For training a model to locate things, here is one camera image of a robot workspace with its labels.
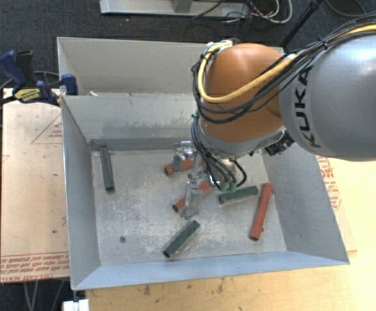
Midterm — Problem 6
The dark green flat block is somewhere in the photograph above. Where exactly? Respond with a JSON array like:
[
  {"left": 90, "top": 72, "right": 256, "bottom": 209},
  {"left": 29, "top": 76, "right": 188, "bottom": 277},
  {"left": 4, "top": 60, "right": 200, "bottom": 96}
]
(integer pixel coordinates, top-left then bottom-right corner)
[
  {"left": 99, "top": 146, "right": 115, "bottom": 193},
  {"left": 218, "top": 185, "right": 260, "bottom": 206},
  {"left": 162, "top": 220, "right": 201, "bottom": 259}
]

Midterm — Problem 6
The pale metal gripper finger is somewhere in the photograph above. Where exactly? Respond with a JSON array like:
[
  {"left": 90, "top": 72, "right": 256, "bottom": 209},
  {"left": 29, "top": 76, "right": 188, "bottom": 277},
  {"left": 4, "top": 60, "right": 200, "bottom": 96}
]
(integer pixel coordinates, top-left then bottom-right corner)
[
  {"left": 182, "top": 180, "right": 204, "bottom": 220},
  {"left": 172, "top": 142, "right": 195, "bottom": 174}
]

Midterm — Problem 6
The brown cardboard board, red print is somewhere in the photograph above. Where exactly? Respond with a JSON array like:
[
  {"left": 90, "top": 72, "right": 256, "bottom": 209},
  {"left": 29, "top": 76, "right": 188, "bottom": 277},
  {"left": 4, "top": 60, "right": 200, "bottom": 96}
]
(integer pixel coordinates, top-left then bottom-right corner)
[{"left": 0, "top": 87, "right": 358, "bottom": 284}]

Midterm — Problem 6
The red-brown flat block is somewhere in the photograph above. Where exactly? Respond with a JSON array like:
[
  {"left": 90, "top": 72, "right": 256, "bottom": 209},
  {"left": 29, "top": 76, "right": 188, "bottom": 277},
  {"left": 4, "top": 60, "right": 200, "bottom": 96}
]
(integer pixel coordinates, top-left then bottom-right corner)
[
  {"left": 172, "top": 179, "right": 213, "bottom": 213},
  {"left": 248, "top": 182, "right": 274, "bottom": 242},
  {"left": 163, "top": 158, "right": 205, "bottom": 177}
]

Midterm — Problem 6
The grey metal bin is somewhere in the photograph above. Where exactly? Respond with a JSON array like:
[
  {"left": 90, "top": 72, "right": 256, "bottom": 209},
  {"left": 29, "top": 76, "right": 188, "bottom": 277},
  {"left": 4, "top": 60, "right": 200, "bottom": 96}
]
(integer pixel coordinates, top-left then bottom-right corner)
[{"left": 56, "top": 36, "right": 350, "bottom": 291}]

